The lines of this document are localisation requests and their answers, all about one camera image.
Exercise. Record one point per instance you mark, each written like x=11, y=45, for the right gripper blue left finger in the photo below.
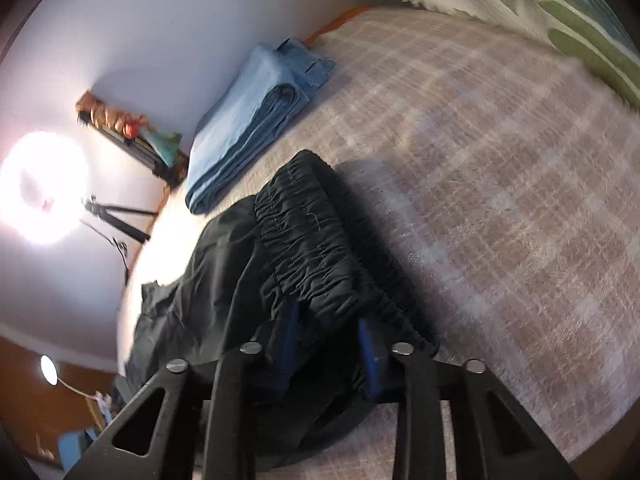
x=282, y=346

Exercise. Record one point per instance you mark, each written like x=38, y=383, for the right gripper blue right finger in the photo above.
x=374, y=357

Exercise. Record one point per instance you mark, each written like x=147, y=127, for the black elastic waist pants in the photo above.
x=303, y=236

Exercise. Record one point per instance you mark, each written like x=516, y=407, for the pink plaid bed blanket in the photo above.
x=505, y=179

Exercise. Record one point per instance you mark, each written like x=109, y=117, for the small black tripod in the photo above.
x=108, y=214

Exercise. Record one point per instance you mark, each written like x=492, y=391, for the white clip desk lamp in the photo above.
x=50, y=374

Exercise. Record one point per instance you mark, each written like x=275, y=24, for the folded light blue jeans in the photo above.
x=272, y=87

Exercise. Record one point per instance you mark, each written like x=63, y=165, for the orange floral scarf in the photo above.
x=134, y=130

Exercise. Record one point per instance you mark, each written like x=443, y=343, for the green striped white throw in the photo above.
x=588, y=30

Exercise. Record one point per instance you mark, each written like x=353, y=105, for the bright ring light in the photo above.
x=45, y=178

